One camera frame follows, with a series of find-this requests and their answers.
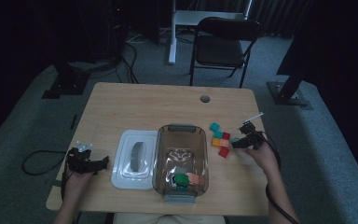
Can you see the pile of coloured toy blocks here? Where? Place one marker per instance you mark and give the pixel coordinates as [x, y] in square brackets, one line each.
[214, 127]

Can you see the black flat stand base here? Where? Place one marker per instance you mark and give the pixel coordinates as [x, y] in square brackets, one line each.
[68, 84]

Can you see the green toy block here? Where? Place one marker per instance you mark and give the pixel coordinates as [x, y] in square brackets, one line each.
[181, 179]

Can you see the black stand with slanted post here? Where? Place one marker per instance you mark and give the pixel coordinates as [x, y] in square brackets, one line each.
[287, 93]

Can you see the white container lid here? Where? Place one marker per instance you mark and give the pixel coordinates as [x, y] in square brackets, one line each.
[135, 158]

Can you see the red toy block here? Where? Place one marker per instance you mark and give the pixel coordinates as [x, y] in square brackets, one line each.
[224, 152]

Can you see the person's right hand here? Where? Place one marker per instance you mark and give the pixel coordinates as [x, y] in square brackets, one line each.
[264, 158]

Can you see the orange toy block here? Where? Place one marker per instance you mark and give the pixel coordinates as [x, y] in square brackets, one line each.
[217, 142]

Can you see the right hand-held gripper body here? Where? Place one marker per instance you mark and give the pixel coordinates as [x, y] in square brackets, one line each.
[253, 140]

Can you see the dark equipment rack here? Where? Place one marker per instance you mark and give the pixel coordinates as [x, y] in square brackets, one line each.
[118, 25]

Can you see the person's left hand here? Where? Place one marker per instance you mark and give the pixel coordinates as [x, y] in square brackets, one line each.
[74, 185]

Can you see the transparent grey storage box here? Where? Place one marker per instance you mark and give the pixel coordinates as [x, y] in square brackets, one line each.
[180, 140]

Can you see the black folding chair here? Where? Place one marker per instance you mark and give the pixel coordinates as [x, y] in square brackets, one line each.
[220, 49]

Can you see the dark teal toy block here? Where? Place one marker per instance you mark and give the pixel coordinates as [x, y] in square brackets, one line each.
[181, 188]

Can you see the pink toy block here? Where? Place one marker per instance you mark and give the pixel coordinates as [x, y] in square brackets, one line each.
[226, 143]
[196, 179]

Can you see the light teal toy block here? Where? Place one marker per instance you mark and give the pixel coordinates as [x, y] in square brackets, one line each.
[234, 139]

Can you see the white desk frame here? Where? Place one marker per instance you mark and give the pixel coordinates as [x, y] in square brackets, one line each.
[172, 46]

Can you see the dark pleated curtain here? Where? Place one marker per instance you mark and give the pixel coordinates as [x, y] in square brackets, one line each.
[279, 18]

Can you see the white toy car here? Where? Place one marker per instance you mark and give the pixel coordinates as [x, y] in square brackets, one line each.
[171, 183]

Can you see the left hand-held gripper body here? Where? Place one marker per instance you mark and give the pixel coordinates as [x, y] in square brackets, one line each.
[79, 161]

